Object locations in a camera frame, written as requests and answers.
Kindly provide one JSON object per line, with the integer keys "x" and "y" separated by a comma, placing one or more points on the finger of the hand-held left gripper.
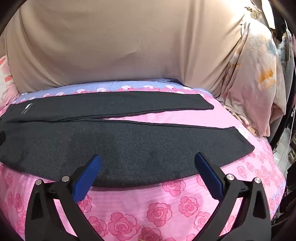
{"x": 2, "y": 139}

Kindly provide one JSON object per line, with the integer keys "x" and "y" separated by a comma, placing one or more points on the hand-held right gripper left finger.
{"x": 89, "y": 176}

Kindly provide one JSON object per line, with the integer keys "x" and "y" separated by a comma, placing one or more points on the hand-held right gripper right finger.
{"x": 208, "y": 176}

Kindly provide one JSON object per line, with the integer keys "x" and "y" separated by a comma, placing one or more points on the dark grey pants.
{"x": 115, "y": 143}

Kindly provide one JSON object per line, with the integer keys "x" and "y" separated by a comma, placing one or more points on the pink rose print bedsheet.
{"x": 173, "y": 208}

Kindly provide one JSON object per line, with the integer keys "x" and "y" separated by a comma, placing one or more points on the white bunny pillow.
{"x": 7, "y": 88}

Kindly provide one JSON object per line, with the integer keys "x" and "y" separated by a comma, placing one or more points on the pale floral blanket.
{"x": 254, "y": 69}

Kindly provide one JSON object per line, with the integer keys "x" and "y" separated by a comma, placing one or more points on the beige cloth cover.
{"x": 115, "y": 46}

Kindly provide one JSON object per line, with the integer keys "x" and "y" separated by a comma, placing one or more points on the pale hanging clothes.
{"x": 285, "y": 46}

